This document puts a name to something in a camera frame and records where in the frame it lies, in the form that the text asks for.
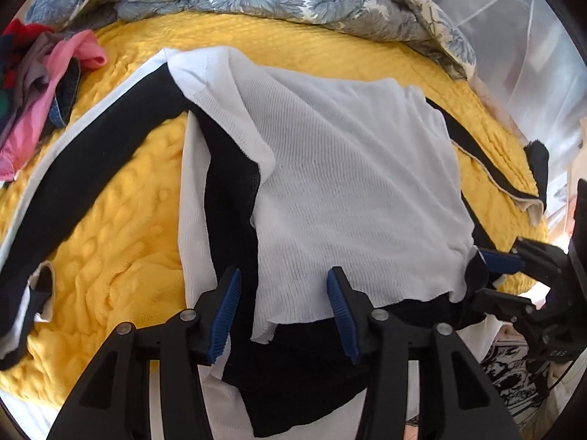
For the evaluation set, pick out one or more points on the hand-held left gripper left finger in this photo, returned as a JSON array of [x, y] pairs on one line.
[[224, 316]]

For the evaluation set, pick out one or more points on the white and black shirt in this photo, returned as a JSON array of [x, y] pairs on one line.
[[344, 169]]

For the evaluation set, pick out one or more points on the grey-brown garment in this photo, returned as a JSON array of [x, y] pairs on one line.
[[36, 62]]

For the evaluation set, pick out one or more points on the black and white patterned cloth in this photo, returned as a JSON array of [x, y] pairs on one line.
[[509, 371]]

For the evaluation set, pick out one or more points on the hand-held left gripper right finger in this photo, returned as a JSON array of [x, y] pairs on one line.
[[341, 316]]

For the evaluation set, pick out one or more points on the yellow textured blanket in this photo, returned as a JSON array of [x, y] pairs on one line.
[[114, 238]]

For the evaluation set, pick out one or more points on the white mosquito net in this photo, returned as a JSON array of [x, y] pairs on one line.
[[527, 55]]

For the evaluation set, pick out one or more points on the blue denim garment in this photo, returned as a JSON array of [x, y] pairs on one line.
[[69, 87]]

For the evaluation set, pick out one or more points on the pink garment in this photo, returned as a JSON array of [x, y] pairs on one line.
[[32, 133]]

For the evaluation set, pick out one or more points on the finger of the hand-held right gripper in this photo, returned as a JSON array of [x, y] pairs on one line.
[[500, 305], [500, 262]]

